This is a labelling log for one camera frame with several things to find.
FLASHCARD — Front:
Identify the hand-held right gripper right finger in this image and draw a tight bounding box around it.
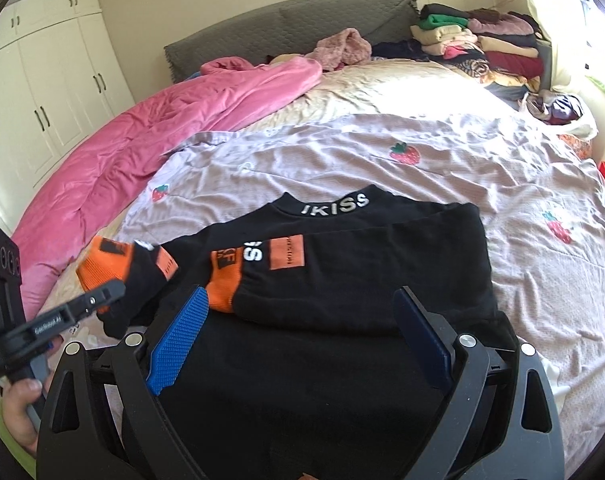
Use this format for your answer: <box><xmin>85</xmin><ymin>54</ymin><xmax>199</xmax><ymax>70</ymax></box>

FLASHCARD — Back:
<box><xmin>393</xmin><ymin>286</ymin><xmax>566</xmax><ymax>480</ymax></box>

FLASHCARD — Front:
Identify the pink blanket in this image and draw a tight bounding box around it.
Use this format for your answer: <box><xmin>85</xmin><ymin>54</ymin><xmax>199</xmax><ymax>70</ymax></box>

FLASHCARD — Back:
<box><xmin>12</xmin><ymin>55</ymin><xmax>323</xmax><ymax>321</ymax></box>

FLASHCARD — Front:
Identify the plastic bag of clothes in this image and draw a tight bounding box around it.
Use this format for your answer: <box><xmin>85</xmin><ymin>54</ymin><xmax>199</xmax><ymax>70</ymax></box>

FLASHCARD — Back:
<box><xmin>520</xmin><ymin>90</ymin><xmax>599</xmax><ymax>141</ymax></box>

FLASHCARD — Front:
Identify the orange patterned cloth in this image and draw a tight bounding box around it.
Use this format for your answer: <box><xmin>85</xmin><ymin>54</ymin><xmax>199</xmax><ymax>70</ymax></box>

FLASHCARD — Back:
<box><xmin>559</xmin><ymin>134</ymin><xmax>593</xmax><ymax>162</ymax></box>

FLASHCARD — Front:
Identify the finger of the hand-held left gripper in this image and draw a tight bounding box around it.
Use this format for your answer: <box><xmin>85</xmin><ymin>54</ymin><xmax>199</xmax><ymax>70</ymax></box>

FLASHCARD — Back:
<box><xmin>64</xmin><ymin>280</ymin><xmax>127</xmax><ymax>324</ymax></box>

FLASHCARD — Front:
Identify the stack of folded clothes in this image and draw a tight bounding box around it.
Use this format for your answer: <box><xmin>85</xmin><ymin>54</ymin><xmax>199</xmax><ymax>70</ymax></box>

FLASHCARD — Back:
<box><xmin>410</xmin><ymin>2</ymin><xmax>553</xmax><ymax>106</ymax></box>

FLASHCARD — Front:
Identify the pink fluffy garment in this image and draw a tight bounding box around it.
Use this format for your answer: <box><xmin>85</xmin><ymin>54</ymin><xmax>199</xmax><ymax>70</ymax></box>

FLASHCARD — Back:
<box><xmin>305</xmin><ymin>28</ymin><xmax>372</xmax><ymax>72</ymax></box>

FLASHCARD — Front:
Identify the beige bed sheet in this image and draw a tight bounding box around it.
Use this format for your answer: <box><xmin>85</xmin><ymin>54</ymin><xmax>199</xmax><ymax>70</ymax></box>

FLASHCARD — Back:
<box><xmin>302</xmin><ymin>57</ymin><xmax>523</xmax><ymax>126</ymax></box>

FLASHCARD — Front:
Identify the strawberry print quilt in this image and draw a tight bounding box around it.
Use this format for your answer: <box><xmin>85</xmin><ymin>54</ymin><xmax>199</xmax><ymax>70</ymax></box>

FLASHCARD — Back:
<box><xmin>37</xmin><ymin>112</ymin><xmax>605</xmax><ymax>461</ymax></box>

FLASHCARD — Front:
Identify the dark navy cloth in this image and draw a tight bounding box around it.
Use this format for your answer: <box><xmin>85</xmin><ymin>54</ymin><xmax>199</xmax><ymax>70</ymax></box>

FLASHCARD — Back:
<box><xmin>371</xmin><ymin>40</ymin><xmax>433</xmax><ymax>63</ymax></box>

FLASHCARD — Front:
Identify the white wardrobe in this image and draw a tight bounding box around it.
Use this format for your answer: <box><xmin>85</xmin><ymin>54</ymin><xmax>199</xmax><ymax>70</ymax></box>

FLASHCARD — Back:
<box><xmin>0</xmin><ymin>0</ymin><xmax>136</xmax><ymax>221</ymax></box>

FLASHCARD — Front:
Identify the black sweater with orange cuffs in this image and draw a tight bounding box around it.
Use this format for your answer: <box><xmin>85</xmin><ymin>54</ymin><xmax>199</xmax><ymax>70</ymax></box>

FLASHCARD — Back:
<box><xmin>76</xmin><ymin>185</ymin><xmax>521</xmax><ymax>480</ymax></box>

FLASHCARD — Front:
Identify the pale yellow cloth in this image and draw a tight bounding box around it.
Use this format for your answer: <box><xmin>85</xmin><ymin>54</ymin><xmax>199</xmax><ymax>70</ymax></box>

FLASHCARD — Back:
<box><xmin>270</xmin><ymin>53</ymin><xmax>313</xmax><ymax>67</ymax></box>

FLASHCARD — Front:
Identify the person's left hand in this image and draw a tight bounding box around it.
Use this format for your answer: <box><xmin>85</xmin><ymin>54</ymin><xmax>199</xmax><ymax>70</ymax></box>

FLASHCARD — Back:
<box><xmin>0</xmin><ymin>377</ymin><xmax>53</xmax><ymax>456</ymax></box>

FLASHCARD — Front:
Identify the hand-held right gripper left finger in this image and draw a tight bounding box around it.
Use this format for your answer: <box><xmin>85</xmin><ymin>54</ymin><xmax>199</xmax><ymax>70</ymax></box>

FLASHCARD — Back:
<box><xmin>36</xmin><ymin>285</ymin><xmax>210</xmax><ymax>480</ymax></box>

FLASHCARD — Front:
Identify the grey padded headboard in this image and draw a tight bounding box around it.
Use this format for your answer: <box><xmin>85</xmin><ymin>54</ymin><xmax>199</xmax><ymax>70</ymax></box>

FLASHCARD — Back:
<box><xmin>163</xmin><ymin>0</ymin><xmax>418</xmax><ymax>83</ymax></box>

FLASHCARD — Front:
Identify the cream curtain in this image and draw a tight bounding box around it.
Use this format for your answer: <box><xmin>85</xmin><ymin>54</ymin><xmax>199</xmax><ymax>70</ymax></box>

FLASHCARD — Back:
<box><xmin>517</xmin><ymin>0</ymin><xmax>605</xmax><ymax>91</ymax></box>

